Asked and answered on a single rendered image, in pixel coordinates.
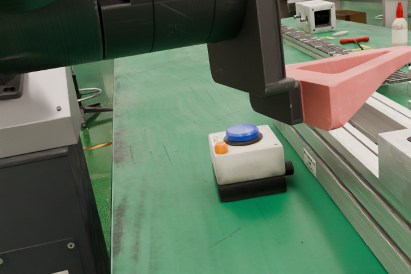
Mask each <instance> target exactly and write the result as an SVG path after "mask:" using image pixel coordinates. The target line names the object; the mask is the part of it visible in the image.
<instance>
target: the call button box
mask: <svg viewBox="0 0 411 274"><path fill-rule="evenodd" d="M257 127H258V128H259V136H258V137H257V138H254V139H251V140H249V141H230V140H228V139H227V138H226V132H225V131H223V132H218V133H211V134H209V136H208V139H209V147H210V155H211V159H212V169H213V175H214V178H215V183H216V186H217V190H218V195H219V198H220V201H221V202H228V201H235V200H239V199H246V198H253V197H258V196H265V195H269V194H276V193H283V192H286V191H287V182H286V176H288V175H293V173H294V166H293V164H292V162H291V161H290V160H289V161H284V150H283V146H282V144H281V143H280V142H279V140H278V138H277V137H276V136H275V134H274V133H273V132H272V130H271V129H270V127H269V126H268V125H261V126H257ZM220 141H224V142H225V143H226V144H227V146H228V152H227V153H225V154H216V153H215V144H216V143H217V142H220Z"/></svg>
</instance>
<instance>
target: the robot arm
mask: <svg viewBox="0 0 411 274"><path fill-rule="evenodd" d="M205 43H206V44H207V50H208V55H209V64H210V71H211V75H212V78H213V80H214V82H216V83H218V84H222V85H224V86H228V87H231V88H234V89H238V90H240V91H244V92H247V93H249V97H250V104H251V107H252V109H253V110H254V111H255V112H257V113H259V114H262V115H265V116H267V117H270V118H272V119H274V120H277V121H280V122H282V123H284V124H287V125H290V126H291V125H296V124H301V123H304V124H308V125H310V126H313V127H316V128H319V129H321V130H324V131H330V130H335V129H338V128H341V127H343V126H344V125H345V124H346V123H347V122H348V121H349V119H350V118H351V117H352V116H353V115H354V114H355V113H356V112H357V111H358V110H359V109H360V108H361V106H362V105H363V104H364V103H365V102H366V101H367V100H368V98H369V97H370V96H371V95H372V94H373V93H374V92H375V91H376V90H377V89H378V88H379V87H380V85H381V84H382V83H383V82H384V81H385V80H386V79H387V78H388V77H389V76H390V75H391V74H393V73H394V72H395V71H397V70H399V69H400V68H401V67H403V66H404V65H406V64H407V63H408V62H410V61H411V46H395V47H389V48H381V49H376V50H368V51H361V52H357V53H351V54H345V55H341V56H335V57H329V58H325V59H319V60H315V61H309V62H303V63H299V64H293V65H287V66H285V60H284V47H283V35H282V28H281V15H280V4H279V0H0V100H9V99H17V98H20V97H21V96H22V95H23V83H24V74H25V73H31V72H38V71H42V70H49V69H56V68H61V67H68V66H72V65H79V64H86V63H90V62H97V61H102V60H109V59H116V58H120V57H127V56H134V55H139V54H146V53H153V52H157V51H164V50H171V49H175V48H182V47H187V46H194V45H201V44H205Z"/></svg>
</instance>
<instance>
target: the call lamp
mask: <svg viewBox="0 0 411 274"><path fill-rule="evenodd" d="M227 152H228V146H227V144H226V143H225V142H224V141H220V142H217V143H216V144H215V153H216V154H225V153H227Z"/></svg>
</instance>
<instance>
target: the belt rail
mask: <svg viewBox="0 0 411 274"><path fill-rule="evenodd" d="M282 35H283V42H285V43H287V44H289V45H291V46H293V47H294V48H296V49H298V50H300V51H302V52H304V53H306V54H308V55H310V56H312V57H314V58H315V59H317V60H319V59H325V58H329V57H332V56H331V55H329V54H326V53H324V52H322V51H319V50H317V49H315V48H313V47H311V46H309V45H307V44H305V43H302V42H300V41H298V40H296V39H293V38H292V37H289V36H288V35H285V34H283V33H282ZM384 85H389V84H388V83H386V82H383V83H382V84H381V86H384Z"/></svg>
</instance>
